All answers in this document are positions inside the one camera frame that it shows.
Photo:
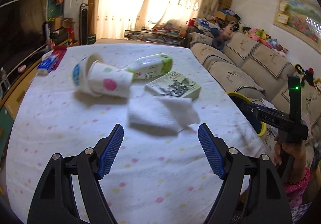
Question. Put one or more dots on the person's right hand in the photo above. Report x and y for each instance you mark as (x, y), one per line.
(293, 158)

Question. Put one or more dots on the red packet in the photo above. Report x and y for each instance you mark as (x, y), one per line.
(59, 54)

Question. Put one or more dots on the wooden television stand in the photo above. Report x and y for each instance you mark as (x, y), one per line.
(22, 81)

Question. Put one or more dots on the large black television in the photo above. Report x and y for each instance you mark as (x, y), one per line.
(22, 28)

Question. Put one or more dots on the white cloth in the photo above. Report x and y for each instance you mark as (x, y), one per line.
(160, 113)

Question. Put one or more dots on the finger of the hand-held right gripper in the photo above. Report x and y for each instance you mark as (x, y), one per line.
(248, 108)

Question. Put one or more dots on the person's right forearm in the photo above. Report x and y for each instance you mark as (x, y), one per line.
(298, 194)

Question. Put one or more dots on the cluttered glass coffee table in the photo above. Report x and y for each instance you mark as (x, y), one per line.
(155, 36)

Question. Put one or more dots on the brown cardboard box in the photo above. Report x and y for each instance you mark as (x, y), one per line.
(225, 2)
(224, 16)

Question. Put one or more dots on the pile of plush toys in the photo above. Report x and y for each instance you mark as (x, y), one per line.
(263, 36)

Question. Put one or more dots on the dark blue plush cushion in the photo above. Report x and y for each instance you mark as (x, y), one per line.
(218, 42)

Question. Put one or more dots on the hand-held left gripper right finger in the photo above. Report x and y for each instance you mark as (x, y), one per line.
(210, 153)

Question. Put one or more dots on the white blue printed bag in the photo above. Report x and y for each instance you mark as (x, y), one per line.
(203, 23)

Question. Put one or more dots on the black tower fan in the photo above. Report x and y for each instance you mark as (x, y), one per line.
(84, 26)

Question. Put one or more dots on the open cardboard box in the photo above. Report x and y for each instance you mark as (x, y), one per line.
(59, 22)

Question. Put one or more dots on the green white plastic bottle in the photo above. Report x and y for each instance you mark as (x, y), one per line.
(153, 66)

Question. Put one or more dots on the clear water bottle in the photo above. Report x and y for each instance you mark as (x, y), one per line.
(5, 78)

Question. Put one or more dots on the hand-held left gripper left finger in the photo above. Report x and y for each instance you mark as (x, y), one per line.
(110, 153)

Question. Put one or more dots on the framed flower painting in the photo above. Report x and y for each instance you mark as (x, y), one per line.
(301, 18)

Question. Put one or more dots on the white standing air conditioner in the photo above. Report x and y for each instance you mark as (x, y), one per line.
(77, 1)

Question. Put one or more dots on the yellow rimmed black trash bin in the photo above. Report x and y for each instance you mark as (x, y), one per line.
(238, 95)

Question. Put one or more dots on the beige sofa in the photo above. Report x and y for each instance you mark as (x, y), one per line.
(240, 73)

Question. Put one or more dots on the white paper sheet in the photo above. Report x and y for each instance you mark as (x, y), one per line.
(265, 102)

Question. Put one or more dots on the blue white small carton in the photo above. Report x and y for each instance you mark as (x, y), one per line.
(47, 63)

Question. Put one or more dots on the dotted paper cup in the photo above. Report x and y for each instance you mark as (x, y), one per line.
(110, 81)

